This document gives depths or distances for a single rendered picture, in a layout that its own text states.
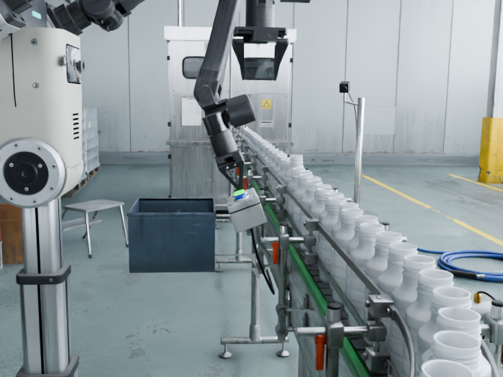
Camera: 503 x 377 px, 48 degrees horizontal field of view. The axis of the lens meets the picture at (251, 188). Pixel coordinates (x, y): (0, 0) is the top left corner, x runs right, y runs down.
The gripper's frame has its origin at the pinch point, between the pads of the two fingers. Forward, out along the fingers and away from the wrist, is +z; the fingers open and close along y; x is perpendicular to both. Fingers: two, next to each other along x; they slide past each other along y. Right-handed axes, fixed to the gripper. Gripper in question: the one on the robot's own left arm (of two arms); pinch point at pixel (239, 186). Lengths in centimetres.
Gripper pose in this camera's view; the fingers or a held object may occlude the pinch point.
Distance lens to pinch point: 144.9
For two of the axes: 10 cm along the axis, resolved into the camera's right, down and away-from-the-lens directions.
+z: 3.4, 9.3, 1.7
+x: -9.4, 3.5, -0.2
